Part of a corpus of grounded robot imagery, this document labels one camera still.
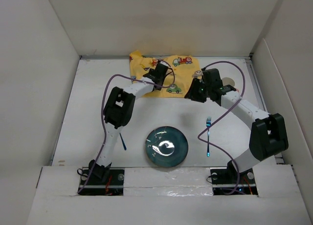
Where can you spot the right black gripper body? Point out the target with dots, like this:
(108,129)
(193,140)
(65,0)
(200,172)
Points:
(208,88)

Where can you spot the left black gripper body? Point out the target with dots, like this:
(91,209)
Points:
(151,70)

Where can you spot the yellow car-print cloth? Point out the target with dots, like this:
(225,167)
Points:
(186,68)

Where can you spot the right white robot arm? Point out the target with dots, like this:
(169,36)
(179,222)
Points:
(268,135)

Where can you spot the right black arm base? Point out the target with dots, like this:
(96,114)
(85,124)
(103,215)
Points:
(223,184)

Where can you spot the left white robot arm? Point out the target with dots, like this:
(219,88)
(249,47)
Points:
(117,111)

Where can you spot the pink and white cup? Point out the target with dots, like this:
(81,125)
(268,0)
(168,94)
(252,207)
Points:
(231,82)

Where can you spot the blue metal fork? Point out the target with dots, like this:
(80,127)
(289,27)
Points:
(208,124)

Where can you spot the dark teal ceramic plate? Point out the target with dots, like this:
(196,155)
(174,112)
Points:
(166,147)

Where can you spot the blue metal spoon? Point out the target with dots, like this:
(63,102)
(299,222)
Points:
(123,142)

